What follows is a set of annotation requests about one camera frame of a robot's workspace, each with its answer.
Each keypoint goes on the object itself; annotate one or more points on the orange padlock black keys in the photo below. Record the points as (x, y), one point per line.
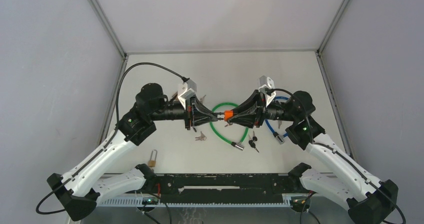
(252, 139)

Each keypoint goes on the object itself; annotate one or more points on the small brass padlock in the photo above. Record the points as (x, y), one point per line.
(153, 158)

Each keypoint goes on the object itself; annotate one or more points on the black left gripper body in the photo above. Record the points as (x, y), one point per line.
(190, 112)

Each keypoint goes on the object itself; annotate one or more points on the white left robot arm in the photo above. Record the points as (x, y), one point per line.
(82, 189)

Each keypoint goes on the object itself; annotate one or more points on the green cable lock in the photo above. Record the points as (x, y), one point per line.
(237, 145)

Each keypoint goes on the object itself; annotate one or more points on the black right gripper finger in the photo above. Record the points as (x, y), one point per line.
(250, 118)
(255, 102)

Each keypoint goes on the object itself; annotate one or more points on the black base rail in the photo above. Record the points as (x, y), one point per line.
(226, 189)

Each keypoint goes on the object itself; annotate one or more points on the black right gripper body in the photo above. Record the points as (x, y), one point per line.
(271, 113)

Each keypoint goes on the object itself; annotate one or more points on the brass padlock silver keys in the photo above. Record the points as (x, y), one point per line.
(201, 137)

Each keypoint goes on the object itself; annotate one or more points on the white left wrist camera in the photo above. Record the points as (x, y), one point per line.
(185, 92)

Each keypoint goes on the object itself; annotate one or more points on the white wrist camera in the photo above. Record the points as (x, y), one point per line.
(266, 85)
(185, 92)

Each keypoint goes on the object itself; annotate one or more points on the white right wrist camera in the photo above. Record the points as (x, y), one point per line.
(266, 85)

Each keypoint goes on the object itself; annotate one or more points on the blue cable lock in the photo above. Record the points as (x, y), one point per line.
(279, 137)

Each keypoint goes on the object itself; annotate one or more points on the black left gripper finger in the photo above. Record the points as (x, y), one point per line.
(200, 120)
(199, 109)

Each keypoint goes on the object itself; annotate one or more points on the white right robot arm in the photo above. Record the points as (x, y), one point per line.
(366, 198)

